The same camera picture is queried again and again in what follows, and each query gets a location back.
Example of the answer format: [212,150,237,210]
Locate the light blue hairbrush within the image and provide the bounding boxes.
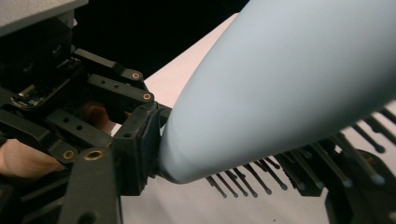
[158,0,396,199]

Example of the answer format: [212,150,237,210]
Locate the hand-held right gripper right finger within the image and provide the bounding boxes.
[275,139,345,198]

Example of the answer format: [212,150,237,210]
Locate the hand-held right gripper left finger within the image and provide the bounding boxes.
[110,105,163,197]

